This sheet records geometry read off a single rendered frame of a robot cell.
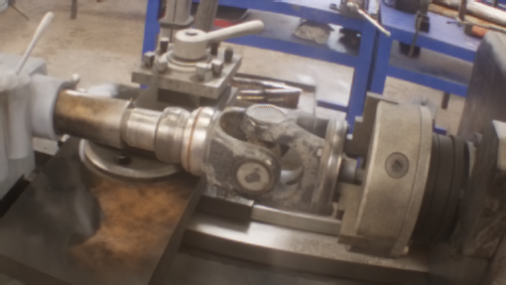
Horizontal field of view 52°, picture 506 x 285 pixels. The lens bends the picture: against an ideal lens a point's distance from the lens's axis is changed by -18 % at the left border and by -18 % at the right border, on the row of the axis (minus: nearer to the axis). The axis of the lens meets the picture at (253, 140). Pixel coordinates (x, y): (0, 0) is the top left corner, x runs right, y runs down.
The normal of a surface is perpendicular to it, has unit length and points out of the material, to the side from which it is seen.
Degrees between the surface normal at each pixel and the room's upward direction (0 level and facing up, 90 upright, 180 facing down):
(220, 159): 90
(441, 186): 58
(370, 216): 86
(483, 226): 90
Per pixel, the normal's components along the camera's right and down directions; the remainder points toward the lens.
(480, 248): -0.20, 0.46
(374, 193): -0.14, 0.11
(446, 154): 0.04, -0.65
